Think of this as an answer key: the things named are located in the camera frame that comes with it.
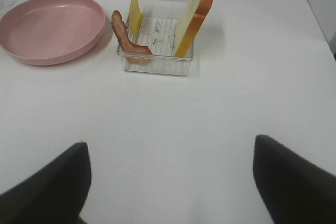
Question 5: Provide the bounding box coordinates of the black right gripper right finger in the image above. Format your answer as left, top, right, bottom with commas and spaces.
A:
253, 135, 335, 223

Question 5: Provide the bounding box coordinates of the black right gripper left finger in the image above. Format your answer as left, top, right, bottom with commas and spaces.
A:
1, 142, 92, 223

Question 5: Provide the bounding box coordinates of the pink bacon strip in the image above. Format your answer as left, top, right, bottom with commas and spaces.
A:
111, 10, 152, 55

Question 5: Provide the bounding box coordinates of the yellow cheese slice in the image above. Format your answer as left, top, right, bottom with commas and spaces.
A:
129, 0, 144, 37

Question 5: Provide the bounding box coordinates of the bread slice tray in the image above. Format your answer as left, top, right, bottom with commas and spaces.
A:
173, 0, 213, 57

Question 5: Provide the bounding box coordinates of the pink round plate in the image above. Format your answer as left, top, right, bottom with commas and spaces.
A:
1, 0, 106, 66

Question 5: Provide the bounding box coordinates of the right clear plastic tray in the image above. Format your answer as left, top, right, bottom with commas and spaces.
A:
117, 0, 194, 76

